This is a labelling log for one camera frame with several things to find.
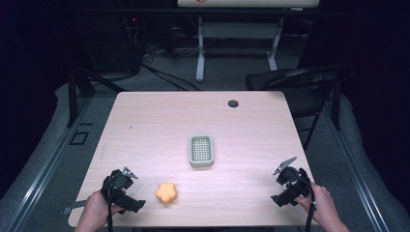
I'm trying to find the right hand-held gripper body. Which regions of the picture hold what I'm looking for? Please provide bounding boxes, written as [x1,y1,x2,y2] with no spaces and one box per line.
[271,166,312,208]

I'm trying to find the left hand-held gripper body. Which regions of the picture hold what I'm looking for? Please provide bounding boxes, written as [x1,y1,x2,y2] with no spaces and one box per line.
[100,169,147,214]

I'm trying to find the orange flower-shaped soap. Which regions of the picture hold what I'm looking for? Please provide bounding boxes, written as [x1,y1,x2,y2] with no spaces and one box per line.
[156,182,179,205]

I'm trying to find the grey mesh basket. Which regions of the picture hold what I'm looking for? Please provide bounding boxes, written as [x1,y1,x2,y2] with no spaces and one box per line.
[189,134,215,169]

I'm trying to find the person's left hand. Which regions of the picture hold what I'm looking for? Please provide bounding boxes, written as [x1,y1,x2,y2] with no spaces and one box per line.
[83,189,126,227]

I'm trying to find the person's right hand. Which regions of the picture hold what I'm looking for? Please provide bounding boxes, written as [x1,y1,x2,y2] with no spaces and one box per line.
[294,182,338,227]

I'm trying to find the black folding chair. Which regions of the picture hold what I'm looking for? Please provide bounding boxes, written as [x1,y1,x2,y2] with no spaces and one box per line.
[245,64,356,151]

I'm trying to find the black metal stand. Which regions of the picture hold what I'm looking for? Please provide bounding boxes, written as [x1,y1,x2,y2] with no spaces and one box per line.
[65,62,128,129]

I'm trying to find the white-legged desk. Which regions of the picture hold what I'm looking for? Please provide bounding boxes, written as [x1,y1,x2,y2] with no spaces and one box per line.
[176,0,321,83]

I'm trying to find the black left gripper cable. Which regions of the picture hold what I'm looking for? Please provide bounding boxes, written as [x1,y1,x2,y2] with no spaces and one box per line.
[106,183,114,232]

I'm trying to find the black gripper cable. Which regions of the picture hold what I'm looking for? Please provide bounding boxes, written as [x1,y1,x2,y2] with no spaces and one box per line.
[286,175,317,232]
[106,183,114,232]

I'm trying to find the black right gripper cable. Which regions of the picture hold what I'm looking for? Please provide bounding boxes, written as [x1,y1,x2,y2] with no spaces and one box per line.
[286,175,317,232]

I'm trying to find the grey strap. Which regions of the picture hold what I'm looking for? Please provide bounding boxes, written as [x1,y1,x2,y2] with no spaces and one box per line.
[60,199,88,216]

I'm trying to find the metal floor rail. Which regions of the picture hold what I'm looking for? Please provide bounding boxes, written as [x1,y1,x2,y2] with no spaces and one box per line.
[322,100,393,232]
[6,96,95,232]

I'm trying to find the black floor cables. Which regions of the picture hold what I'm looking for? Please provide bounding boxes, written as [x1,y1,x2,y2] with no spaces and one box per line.
[127,44,202,92]

